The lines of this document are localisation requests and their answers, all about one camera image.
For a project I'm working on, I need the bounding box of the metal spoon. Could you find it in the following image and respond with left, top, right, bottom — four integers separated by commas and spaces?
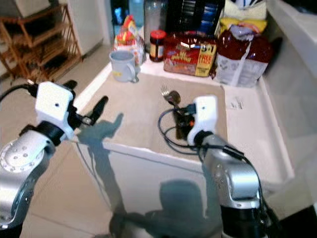
168, 90, 182, 111

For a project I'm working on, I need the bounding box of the metal fork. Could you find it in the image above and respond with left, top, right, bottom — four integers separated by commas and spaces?
160, 85, 179, 110

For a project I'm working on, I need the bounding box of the pale blue mug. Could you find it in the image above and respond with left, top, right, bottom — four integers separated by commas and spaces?
109, 50, 141, 83

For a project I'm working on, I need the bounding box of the wooden rack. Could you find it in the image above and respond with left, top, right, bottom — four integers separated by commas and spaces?
0, 5, 83, 83

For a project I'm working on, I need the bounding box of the red snack multipack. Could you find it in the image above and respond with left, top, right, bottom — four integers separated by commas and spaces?
163, 31, 218, 78

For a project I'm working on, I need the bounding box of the jar with red lid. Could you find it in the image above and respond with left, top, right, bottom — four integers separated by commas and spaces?
149, 29, 167, 63

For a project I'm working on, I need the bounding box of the colourful snack bag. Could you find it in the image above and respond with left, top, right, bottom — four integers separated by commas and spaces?
113, 14, 147, 66

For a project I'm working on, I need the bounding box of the red and white bag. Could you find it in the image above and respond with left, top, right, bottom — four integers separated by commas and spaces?
213, 24, 274, 89

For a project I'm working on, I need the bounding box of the grey box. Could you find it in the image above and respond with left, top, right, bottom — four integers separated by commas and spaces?
10, 0, 66, 18

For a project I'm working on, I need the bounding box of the black striped package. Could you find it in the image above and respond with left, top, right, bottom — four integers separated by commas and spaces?
165, 0, 226, 36

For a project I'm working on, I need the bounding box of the clear glass jar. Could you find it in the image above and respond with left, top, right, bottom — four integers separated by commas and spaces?
143, 0, 169, 38

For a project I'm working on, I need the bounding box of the yellow bag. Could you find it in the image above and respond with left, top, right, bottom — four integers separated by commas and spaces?
219, 17, 269, 36

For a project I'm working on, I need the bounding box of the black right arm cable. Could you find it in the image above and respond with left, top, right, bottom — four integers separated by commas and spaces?
158, 108, 204, 152

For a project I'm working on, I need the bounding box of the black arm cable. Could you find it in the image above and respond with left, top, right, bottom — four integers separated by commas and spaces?
158, 108, 204, 152
0, 82, 39, 103

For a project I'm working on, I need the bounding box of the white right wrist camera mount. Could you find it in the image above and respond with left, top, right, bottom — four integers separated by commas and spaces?
186, 95, 219, 146

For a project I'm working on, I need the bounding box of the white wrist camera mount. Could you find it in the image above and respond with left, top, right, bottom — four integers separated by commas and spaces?
36, 81, 76, 140
186, 95, 219, 146

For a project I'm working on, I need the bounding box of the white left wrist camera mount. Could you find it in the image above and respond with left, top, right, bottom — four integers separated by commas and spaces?
36, 81, 76, 140

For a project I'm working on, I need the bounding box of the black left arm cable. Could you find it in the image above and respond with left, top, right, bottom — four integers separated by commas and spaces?
0, 82, 39, 103

